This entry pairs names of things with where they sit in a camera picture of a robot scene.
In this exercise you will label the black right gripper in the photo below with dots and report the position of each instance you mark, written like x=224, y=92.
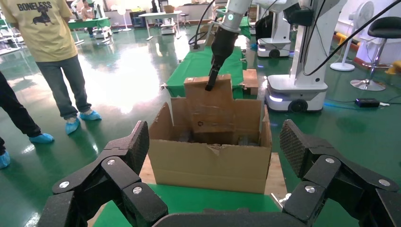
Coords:
x=224, y=47

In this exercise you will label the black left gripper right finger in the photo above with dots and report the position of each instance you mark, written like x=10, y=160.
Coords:
x=319, y=175

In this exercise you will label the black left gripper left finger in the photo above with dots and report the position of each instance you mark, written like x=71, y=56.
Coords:
x=119, y=175

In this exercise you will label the small brown cardboard box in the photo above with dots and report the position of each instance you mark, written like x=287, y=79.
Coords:
x=213, y=109

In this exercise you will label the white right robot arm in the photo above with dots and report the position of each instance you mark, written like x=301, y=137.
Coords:
x=235, y=12

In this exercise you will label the large open cardboard carton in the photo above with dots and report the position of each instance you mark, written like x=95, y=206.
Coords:
x=206, y=166

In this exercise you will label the black power box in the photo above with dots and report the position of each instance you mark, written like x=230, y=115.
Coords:
x=367, y=102

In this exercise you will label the silver binder clip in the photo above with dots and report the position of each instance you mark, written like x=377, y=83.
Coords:
x=283, y=198
x=163, y=85

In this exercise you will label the white and black robot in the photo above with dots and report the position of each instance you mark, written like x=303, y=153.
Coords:
x=278, y=34

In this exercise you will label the white table on wheels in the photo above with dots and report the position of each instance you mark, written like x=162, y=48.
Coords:
x=159, y=15

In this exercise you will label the white wheeled robot body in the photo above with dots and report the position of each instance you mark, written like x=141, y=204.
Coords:
x=307, y=37

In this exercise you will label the person in black trousers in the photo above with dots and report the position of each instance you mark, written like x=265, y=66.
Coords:
x=18, y=109

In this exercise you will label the green covered table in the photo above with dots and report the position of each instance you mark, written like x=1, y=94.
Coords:
x=89, y=22

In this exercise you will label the person in grey jeans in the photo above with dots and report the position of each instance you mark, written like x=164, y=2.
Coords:
x=50, y=37

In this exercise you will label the white standing fan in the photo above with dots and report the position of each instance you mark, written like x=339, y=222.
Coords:
x=357, y=15

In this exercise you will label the black bar stool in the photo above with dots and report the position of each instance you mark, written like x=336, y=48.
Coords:
x=383, y=28

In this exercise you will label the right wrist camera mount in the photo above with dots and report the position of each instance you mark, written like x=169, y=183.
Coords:
x=198, y=45

